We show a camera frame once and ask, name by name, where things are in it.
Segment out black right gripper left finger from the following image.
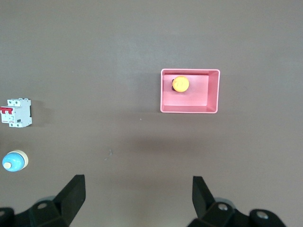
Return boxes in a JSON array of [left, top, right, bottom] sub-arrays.
[[28, 175, 86, 227]]

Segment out blue dome call bell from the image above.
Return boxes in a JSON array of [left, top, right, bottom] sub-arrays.
[[2, 149, 29, 173]]

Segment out pink plastic bin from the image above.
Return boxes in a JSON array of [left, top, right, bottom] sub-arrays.
[[160, 68, 221, 114]]

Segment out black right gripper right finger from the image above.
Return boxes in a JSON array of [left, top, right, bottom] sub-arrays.
[[188, 176, 249, 227]]

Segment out white circuit breaker red switches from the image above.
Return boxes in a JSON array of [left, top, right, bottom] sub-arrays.
[[0, 98, 33, 128]]

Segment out yellow push button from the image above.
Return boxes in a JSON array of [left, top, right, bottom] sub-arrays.
[[171, 75, 190, 93]]

